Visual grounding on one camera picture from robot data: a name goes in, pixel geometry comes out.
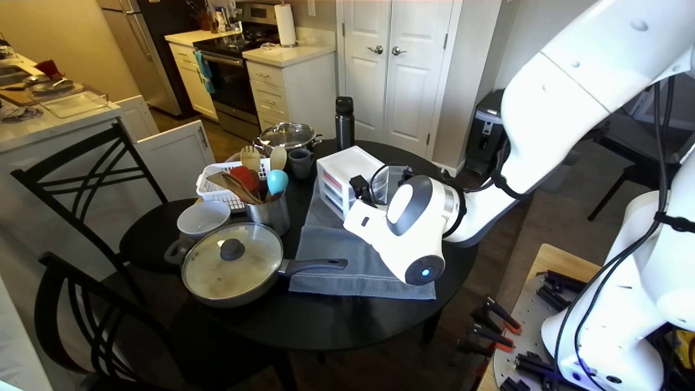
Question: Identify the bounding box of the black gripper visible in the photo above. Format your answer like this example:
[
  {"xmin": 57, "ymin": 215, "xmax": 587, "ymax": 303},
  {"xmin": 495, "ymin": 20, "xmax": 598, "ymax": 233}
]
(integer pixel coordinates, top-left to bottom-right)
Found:
[{"xmin": 350, "ymin": 171, "xmax": 387, "ymax": 210}]

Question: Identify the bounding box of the white three-drawer plastic unit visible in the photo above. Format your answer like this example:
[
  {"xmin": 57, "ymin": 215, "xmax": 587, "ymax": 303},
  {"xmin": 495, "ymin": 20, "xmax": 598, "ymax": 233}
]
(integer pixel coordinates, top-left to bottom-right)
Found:
[{"xmin": 315, "ymin": 144, "xmax": 392, "ymax": 222}]

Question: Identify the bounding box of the white kitchen drawer cabinet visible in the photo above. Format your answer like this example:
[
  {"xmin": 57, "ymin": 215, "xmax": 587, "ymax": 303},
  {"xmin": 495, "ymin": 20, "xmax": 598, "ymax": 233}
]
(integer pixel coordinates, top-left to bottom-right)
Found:
[{"xmin": 244, "ymin": 43, "xmax": 339, "ymax": 142}]

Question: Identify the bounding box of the blue-grey cloth towel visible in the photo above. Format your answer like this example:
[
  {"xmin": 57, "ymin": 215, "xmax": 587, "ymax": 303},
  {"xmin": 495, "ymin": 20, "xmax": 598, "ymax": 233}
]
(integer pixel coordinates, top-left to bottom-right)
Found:
[{"xmin": 286, "ymin": 194, "xmax": 439, "ymax": 303}]

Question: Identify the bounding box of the dark grey mug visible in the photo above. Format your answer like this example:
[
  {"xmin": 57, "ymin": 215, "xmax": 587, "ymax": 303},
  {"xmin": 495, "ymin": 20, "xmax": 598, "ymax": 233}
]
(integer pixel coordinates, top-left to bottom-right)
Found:
[{"xmin": 286, "ymin": 147, "xmax": 316, "ymax": 183}]

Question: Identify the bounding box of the black thermos bottle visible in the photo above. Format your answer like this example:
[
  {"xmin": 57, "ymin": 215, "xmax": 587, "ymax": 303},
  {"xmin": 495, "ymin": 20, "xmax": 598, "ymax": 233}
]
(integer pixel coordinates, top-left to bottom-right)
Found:
[{"xmin": 335, "ymin": 95, "xmax": 355, "ymax": 151}]

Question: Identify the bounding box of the teal silicone spatula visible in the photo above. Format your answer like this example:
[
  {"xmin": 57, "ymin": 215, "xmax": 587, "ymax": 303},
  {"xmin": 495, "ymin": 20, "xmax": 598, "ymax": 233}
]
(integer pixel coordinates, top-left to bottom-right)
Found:
[{"xmin": 265, "ymin": 168, "xmax": 291, "ymax": 201}]

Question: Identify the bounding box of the grey frying pan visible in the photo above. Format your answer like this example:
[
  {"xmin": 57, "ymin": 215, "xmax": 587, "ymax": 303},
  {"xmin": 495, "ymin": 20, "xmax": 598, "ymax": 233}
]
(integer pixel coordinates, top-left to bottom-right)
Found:
[{"xmin": 163, "ymin": 219, "xmax": 350, "ymax": 310}]

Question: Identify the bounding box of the metal utensil holder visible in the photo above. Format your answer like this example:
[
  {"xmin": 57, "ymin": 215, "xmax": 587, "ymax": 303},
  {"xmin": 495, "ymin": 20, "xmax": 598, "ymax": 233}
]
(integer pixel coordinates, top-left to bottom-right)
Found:
[{"xmin": 246, "ymin": 194, "xmax": 293, "ymax": 236}]

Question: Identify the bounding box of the wooden spoon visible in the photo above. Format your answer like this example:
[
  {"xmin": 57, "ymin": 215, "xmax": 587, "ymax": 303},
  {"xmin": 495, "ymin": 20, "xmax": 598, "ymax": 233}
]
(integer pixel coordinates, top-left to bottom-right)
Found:
[
  {"xmin": 266, "ymin": 144, "xmax": 289, "ymax": 171},
  {"xmin": 237, "ymin": 146, "xmax": 262, "ymax": 176}
]

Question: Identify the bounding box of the steel pot with glass lid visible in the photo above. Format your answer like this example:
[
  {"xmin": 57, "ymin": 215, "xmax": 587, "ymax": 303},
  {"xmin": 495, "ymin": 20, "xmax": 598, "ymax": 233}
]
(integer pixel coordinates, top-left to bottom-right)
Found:
[{"xmin": 257, "ymin": 120, "xmax": 323, "ymax": 156}]

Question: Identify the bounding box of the white panel door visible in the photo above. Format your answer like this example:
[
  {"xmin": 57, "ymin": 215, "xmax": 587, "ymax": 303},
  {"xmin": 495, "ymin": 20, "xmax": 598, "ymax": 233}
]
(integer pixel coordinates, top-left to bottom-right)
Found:
[
  {"xmin": 389, "ymin": 0, "xmax": 461, "ymax": 158},
  {"xmin": 337, "ymin": 0, "xmax": 392, "ymax": 144}
]

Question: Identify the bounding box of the red spoon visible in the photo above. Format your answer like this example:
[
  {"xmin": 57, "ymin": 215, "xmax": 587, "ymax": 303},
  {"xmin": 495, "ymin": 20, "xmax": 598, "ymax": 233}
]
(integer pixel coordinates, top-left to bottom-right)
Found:
[{"xmin": 227, "ymin": 165, "xmax": 265, "ymax": 198}]

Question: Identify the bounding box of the round black table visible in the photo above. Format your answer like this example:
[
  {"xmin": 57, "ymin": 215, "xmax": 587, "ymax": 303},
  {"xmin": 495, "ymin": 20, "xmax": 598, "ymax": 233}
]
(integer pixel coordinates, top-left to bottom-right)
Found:
[{"xmin": 116, "ymin": 140, "xmax": 482, "ymax": 354}]

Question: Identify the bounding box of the white plastic basket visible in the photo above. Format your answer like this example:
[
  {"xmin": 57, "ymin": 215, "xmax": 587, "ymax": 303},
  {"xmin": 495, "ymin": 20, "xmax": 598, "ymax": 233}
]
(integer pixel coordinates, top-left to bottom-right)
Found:
[{"xmin": 193, "ymin": 160, "xmax": 257, "ymax": 212}]

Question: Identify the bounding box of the white bowl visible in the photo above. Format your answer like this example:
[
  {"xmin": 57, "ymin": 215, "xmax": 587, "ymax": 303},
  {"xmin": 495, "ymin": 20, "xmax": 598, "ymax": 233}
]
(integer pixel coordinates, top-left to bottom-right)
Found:
[{"xmin": 176, "ymin": 198, "xmax": 235, "ymax": 244}]

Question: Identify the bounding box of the cream glass pan lid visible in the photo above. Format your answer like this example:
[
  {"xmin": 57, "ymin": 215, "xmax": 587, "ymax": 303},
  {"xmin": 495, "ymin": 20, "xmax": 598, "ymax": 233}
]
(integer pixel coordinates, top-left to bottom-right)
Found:
[{"xmin": 179, "ymin": 222, "xmax": 286, "ymax": 304}]

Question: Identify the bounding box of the black kitchen stove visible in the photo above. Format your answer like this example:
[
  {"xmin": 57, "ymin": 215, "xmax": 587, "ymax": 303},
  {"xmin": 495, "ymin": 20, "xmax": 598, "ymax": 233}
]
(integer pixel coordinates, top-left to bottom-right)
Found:
[{"xmin": 193, "ymin": 2, "xmax": 279, "ymax": 142}]

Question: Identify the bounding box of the white paper towel roll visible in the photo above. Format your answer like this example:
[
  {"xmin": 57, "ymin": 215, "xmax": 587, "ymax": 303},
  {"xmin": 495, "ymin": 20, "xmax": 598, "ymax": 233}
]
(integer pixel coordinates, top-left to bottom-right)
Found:
[{"xmin": 271, "ymin": 2, "xmax": 300, "ymax": 50}]

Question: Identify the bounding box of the black orange spring clamp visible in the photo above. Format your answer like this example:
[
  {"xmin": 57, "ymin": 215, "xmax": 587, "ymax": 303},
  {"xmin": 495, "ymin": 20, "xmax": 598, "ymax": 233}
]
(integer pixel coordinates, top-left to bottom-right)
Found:
[
  {"xmin": 482, "ymin": 293, "xmax": 523, "ymax": 336},
  {"xmin": 466, "ymin": 322, "xmax": 517, "ymax": 356}
]

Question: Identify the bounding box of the white flat panel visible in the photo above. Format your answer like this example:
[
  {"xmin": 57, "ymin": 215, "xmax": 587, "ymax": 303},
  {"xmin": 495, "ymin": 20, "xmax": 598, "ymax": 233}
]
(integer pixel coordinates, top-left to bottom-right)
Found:
[{"xmin": 134, "ymin": 117, "xmax": 216, "ymax": 204}]

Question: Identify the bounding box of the teal dish towel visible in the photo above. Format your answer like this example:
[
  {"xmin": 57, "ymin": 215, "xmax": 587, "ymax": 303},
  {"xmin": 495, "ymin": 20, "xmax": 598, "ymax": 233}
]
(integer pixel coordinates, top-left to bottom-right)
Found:
[{"xmin": 193, "ymin": 50, "xmax": 216, "ymax": 95}]

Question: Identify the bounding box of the white kitchen base cabinet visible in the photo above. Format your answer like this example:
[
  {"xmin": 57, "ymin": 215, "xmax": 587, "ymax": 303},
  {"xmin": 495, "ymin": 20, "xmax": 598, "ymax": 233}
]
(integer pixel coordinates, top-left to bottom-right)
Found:
[{"xmin": 165, "ymin": 29, "xmax": 246, "ymax": 123}]

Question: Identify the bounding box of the wooden base board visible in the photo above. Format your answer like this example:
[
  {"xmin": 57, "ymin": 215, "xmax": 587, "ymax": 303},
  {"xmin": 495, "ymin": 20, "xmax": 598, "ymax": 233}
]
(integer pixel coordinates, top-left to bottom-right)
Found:
[{"xmin": 476, "ymin": 244, "xmax": 604, "ymax": 391}]

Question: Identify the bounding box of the black metal chair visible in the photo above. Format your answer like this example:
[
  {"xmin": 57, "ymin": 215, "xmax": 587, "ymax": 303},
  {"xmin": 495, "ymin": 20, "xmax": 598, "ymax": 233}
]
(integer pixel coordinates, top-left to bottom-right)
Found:
[
  {"xmin": 0, "ymin": 90, "xmax": 161, "ymax": 284},
  {"xmin": 8, "ymin": 117, "xmax": 172, "ymax": 278},
  {"xmin": 30, "ymin": 251, "xmax": 300, "ymax": 391}
]

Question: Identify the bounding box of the refrigerator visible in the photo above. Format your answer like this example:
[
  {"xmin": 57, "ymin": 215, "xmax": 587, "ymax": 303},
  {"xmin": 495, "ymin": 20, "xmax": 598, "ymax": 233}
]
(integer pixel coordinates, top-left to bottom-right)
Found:
[{"xmin": 95, "ymin": 0, "xmax": 184, "ymax": 120}]

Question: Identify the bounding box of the red cup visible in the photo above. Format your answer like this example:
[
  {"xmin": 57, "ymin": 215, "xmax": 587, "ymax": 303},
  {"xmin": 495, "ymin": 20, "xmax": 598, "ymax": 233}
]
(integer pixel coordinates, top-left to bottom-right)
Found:
[{"xmin": 34, "ymin": 59, "xmax": 65, "ymax": 83}]

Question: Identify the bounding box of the black base cable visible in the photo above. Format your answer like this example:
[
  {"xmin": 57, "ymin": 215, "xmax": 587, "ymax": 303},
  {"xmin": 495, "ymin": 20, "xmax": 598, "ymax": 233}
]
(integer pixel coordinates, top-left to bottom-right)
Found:
[{"xmin": 550, "ymin": 77, "xmax": 695, "ymax": 391}]

